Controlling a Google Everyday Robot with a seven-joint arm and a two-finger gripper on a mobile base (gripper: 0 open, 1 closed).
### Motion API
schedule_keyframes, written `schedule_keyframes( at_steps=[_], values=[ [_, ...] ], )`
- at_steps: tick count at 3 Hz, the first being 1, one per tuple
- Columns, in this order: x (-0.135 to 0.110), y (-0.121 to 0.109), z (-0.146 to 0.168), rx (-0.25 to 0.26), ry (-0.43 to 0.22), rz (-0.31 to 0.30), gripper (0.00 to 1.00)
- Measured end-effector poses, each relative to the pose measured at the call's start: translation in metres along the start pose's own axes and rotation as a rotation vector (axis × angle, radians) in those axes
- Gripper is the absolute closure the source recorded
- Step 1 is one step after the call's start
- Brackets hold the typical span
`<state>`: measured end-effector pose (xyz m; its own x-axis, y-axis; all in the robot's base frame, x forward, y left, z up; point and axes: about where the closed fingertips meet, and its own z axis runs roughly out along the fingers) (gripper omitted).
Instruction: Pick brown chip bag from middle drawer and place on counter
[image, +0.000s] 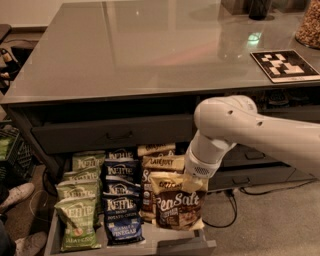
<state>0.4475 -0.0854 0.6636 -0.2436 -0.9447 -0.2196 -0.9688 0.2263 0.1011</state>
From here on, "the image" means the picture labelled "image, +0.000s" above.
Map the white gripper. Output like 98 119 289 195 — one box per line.
182 144 222 193

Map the brown sea salt chip bag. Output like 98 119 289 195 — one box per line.
150 172 208 231

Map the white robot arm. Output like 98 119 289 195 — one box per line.
182 95 320 193

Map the grey bottom right drawer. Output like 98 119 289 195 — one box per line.
208 166 295 191

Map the grey middle right drawer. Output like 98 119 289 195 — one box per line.
222 145 278 167

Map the blue kettle chip bag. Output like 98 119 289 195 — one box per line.
102 193 144 246
104 176 141 196
106 148 136 159
103 159 140 183

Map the open grey middle drawer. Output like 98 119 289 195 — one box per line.
44 146 217 256

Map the grey top left drawer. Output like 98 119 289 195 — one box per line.
32 114 193 154

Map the front blue Kettle chip bag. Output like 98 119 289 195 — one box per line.
102 193 144 246

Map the back blue Kettle chip bag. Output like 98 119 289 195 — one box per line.
106 148 136 159

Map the green kettle chip bag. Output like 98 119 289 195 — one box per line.
55 196 101 252
62 168 100 181
72 151 105 171
55 179 101 226

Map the back green Kettle chip bag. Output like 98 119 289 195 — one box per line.
72 151 105 171

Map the front green Kettle chip bag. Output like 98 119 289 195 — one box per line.
55 196 101 252

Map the grey top right drawer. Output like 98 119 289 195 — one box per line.
258 105 320 123

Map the grey cabinet counter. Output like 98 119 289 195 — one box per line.
1 0 319 181

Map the dark cup on counter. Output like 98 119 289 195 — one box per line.
249 0 272 20

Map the black white fiducial marker tile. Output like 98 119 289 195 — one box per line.
250 50 320 83

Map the white shoe lower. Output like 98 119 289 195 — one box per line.
14 231 47 256

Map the white shoe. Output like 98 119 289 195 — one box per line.
14 231 47 256
0 183 35 213

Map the white shoe upper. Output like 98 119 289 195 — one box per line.
0 183 35 213

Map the black plastic crate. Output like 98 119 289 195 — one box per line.
0 128 35 186

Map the glass jar of snacks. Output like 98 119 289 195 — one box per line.
295 0 320 49

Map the black power cable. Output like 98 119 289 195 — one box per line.
199 178 320 230

